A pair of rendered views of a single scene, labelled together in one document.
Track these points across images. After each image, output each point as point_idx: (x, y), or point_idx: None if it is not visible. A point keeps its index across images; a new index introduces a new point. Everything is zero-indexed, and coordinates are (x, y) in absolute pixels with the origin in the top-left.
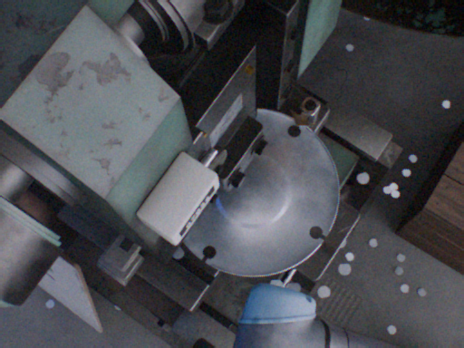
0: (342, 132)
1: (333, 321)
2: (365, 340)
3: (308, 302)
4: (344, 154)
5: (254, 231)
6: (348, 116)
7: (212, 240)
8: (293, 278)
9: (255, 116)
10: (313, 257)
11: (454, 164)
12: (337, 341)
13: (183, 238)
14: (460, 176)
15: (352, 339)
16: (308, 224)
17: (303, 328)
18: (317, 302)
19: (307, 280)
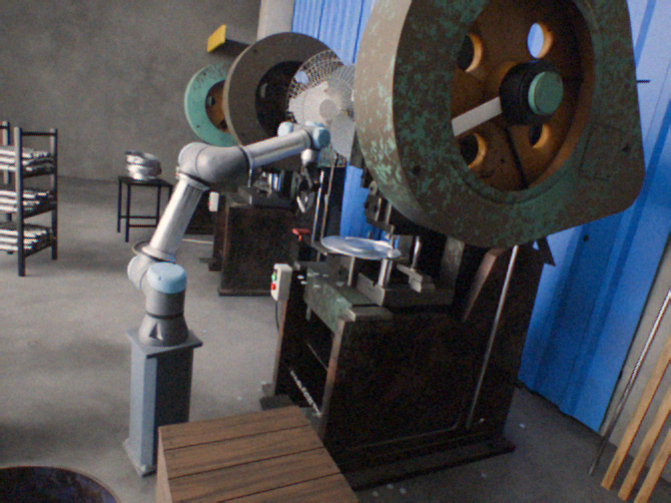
0: (369, 307)
1: (268, 397)
2: (298, 138)
3: (319, 130)
4: (357, 302)
5: (343, 243)
6: (377, 311)
7: (348, 240)
8: (304, 401)
9: (387, 215)
10: (321, 244)
11: (312, 432)
12: (304, 132)
13: (353, 164)
14: (301, 429)
15: (301, 135)
16: (335, 247)
17: (313, 129)
18: (283, 398)
19: (298, 404)
